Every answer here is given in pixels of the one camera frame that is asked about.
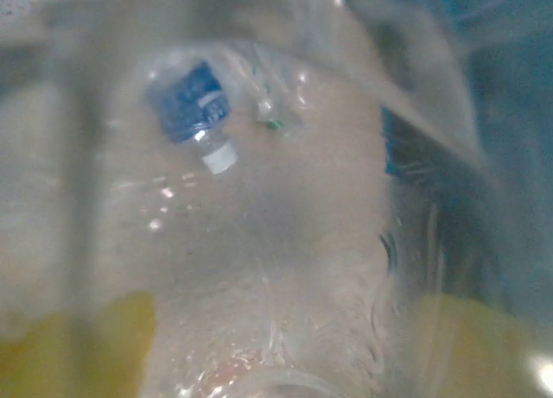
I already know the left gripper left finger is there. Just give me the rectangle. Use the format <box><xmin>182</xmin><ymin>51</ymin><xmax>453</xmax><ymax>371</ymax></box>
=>
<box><xmin>0</xmin><ymin>289</ymin><xmax>156</xmax><ymax>398</ymax></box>

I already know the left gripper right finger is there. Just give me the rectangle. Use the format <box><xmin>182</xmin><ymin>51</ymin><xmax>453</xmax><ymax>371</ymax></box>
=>
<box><xmin>412</xmin><ymin>294</ymin><xmax>553</xmax><ymax>398</ymax></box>

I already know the clear bottle dark blue label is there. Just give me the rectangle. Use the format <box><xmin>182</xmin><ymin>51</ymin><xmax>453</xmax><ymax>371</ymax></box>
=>
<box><xmin>144</xmin><ymin>47</ymin><xmax>239</xmax><ymax>175</ymax></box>

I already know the clear bottle green white label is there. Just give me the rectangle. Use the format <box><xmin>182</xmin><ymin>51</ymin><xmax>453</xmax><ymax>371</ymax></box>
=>
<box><xmin>232</xmin><ymin>39</ymin><xmax>312</xmax><ymax>134</ymax></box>

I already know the cream ribbed plastic bin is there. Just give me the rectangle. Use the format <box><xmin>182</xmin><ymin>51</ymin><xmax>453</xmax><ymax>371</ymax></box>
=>
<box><xmin>0</xmin><ymin>0</ymin><xmax>476</xmax><ymax>398</ymax></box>

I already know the translucent pale green bin liner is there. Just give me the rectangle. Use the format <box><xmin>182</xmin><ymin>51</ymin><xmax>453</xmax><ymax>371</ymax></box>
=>
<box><xmin>215</xmin><ymin>0</ymin><xmax>489</xmax><ymax>170</ymax></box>

